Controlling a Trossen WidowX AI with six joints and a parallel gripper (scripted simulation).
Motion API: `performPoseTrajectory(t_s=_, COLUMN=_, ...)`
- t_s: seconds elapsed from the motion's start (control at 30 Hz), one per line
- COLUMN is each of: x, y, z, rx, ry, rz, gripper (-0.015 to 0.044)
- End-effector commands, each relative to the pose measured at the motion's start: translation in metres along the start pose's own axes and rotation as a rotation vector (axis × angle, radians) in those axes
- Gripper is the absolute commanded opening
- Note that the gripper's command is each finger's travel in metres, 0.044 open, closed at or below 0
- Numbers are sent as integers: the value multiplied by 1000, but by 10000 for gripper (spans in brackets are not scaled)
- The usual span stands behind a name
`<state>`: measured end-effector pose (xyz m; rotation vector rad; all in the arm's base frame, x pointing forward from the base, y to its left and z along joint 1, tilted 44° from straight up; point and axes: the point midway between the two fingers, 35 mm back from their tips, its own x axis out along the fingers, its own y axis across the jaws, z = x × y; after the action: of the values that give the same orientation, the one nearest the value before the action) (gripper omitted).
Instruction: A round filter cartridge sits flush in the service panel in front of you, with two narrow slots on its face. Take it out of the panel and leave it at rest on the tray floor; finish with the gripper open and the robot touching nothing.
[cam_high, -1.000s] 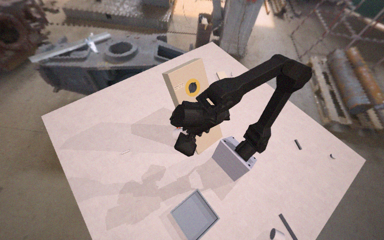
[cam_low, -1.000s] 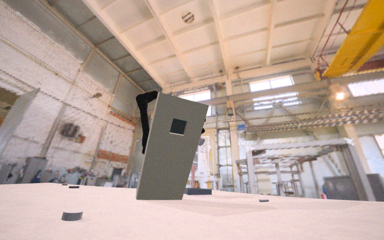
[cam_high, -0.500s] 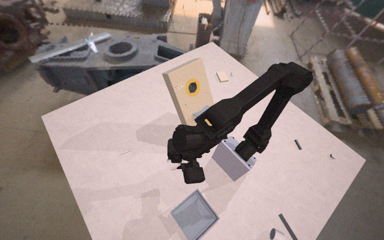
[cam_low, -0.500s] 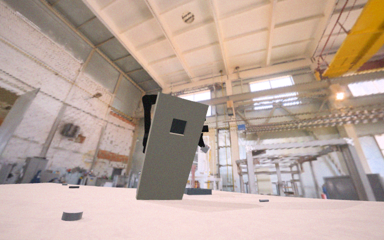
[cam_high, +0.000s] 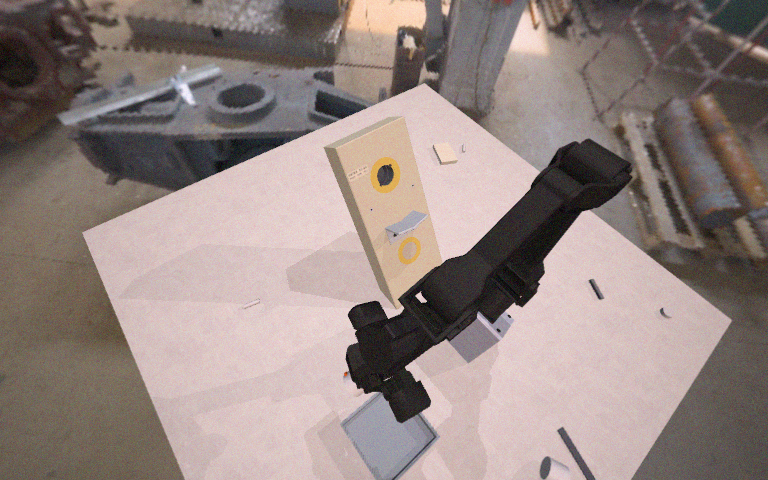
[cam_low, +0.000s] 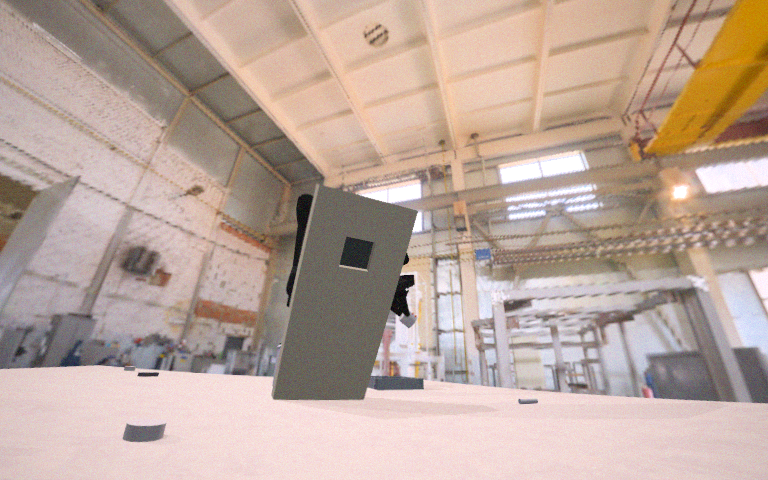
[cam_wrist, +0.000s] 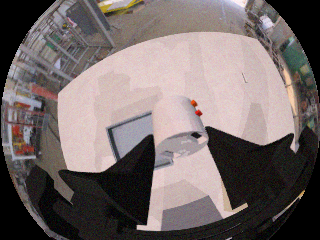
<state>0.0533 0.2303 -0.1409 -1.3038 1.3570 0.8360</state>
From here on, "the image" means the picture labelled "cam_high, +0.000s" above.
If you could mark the grey panel with square hole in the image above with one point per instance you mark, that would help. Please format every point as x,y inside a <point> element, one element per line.
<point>377,174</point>

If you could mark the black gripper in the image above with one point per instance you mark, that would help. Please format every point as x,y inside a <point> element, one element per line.
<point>406,397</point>

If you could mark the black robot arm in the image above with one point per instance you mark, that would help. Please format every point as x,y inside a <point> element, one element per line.
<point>506,263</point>

